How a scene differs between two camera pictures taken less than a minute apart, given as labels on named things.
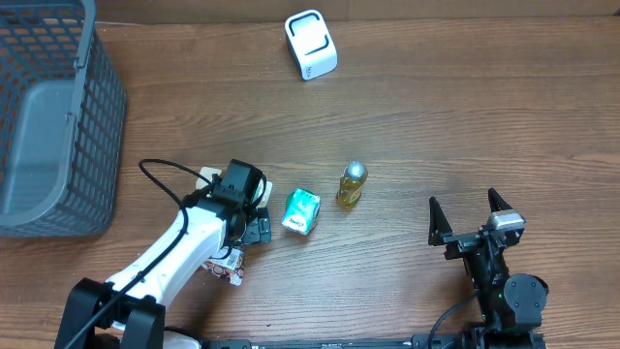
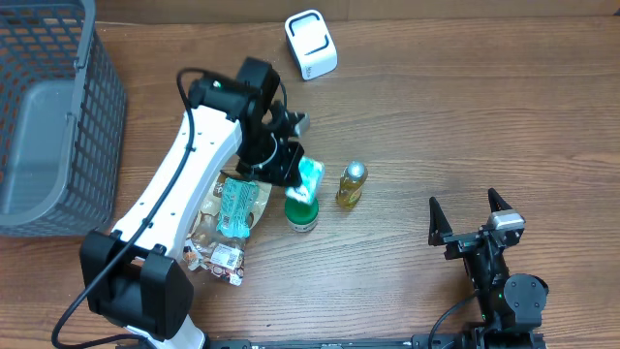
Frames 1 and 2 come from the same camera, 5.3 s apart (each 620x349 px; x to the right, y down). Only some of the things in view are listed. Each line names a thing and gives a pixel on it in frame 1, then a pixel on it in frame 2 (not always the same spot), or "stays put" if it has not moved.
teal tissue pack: [301, 210] -> [312, 173]
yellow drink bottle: [352, 179] stays put
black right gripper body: [480, 262] stays put
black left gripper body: [258, 229] -> [263, 157]
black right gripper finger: [438, 223] stays put
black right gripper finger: [496, 201] stays put
